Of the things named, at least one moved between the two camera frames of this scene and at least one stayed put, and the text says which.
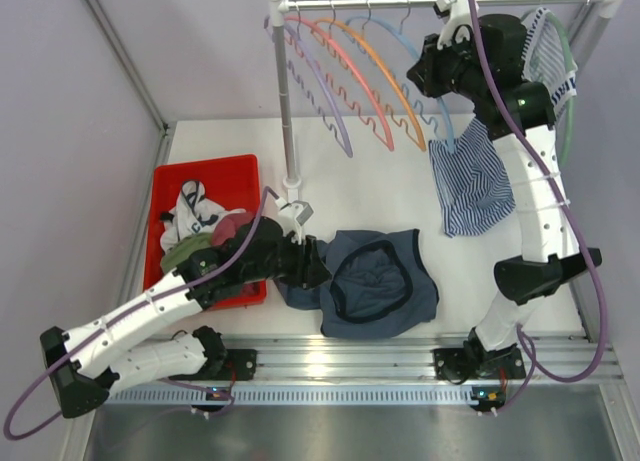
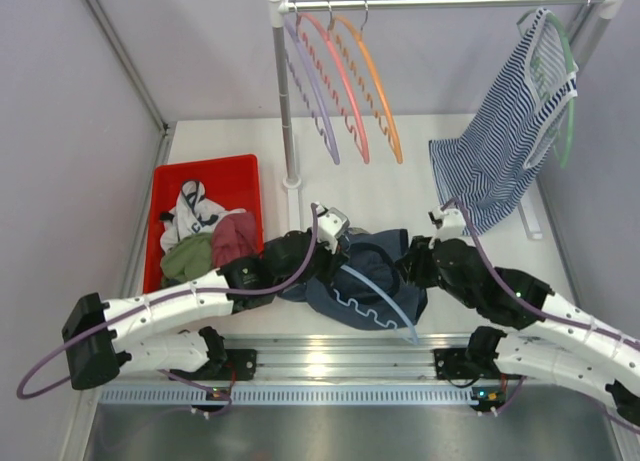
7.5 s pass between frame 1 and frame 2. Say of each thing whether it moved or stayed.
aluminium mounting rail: stayed
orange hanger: moved
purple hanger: moved
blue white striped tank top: stayed
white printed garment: stayed
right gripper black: moved
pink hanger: moved
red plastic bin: stayed
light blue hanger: moved
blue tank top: moved
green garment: stayed
